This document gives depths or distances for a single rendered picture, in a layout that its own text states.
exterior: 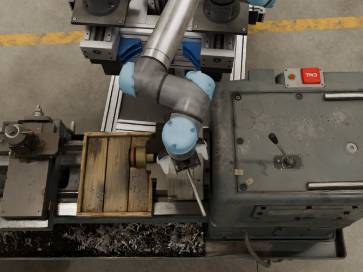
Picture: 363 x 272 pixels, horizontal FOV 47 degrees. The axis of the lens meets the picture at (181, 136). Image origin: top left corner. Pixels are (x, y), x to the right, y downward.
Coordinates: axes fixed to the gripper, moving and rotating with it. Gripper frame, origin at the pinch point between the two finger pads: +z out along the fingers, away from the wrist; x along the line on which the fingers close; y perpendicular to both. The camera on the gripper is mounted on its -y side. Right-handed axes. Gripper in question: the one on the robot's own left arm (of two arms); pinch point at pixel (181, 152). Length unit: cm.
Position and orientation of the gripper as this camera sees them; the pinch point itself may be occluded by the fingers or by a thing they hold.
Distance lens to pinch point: 124.2
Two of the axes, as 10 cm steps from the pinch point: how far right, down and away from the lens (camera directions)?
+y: 3.3, 9.2, -2.1
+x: 9.4, -3.3, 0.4
